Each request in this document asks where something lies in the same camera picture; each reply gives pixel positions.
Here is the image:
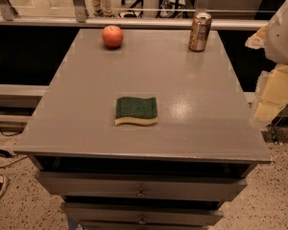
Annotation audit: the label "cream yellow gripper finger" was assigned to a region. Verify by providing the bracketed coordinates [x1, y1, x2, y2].
[252, 64, 288, 124]

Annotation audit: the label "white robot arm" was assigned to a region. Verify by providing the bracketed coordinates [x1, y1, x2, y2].
[245, 0, 288, 128]

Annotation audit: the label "green and yellow sponge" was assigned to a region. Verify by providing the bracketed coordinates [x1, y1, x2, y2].
[114, 97, 158, 126]

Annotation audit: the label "gold soda can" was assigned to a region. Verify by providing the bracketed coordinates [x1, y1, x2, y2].
[189, 12, 212, 52]

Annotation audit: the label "grey drawer cabinet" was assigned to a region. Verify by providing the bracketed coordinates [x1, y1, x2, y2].
[15, 29, 271, 230]

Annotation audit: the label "black office chair base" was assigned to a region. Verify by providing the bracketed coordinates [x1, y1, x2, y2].
[118, 0, 143, 18]

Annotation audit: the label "red apple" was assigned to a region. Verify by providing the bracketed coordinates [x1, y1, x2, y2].
[102, 25, 123, 48]

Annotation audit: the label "person legs in background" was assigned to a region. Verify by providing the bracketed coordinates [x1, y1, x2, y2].
[91, 0, 114, 17]

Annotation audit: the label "upper grey drawer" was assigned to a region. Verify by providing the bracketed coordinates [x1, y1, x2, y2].
[36, 172, 247, 201]

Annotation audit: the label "grey drawer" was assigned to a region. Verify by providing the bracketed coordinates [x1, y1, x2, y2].
[60, 203, 223, 225]
[36, 172, 247, 201]

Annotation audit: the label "lower grey drawer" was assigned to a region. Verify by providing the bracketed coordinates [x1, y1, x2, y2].
[60, 203, 223, 225]

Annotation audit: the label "metal railing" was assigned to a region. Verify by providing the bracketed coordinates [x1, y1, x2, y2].
[0, 0, 268, 31]

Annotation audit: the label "black power adapter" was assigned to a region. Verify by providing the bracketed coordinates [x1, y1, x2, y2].
[0, 149, 12, 158]

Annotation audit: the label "black floor cable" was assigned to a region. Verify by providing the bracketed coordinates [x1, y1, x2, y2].
[0, 113, 28, 170]

